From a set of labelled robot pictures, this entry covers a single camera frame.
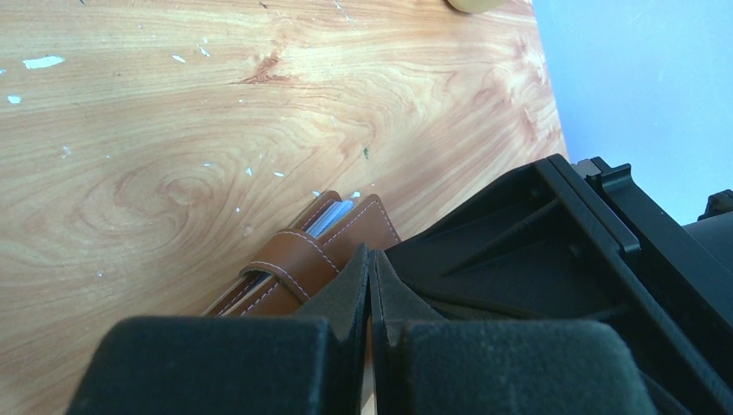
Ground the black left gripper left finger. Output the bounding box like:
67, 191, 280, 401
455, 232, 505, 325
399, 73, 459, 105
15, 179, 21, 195
67, 246, 368, 414

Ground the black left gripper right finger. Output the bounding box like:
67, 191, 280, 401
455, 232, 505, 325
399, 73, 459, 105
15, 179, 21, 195
369, 251, 656, 414

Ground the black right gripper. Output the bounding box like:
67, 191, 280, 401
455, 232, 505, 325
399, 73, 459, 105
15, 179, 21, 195
386, 155, 732, 414

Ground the brown leather card holder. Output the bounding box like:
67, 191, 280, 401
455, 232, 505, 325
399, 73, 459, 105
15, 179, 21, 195
204, 190, 400, 316

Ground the yellow oval card tray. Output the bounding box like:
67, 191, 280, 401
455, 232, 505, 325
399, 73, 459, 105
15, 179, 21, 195
447, 0, 506, 14

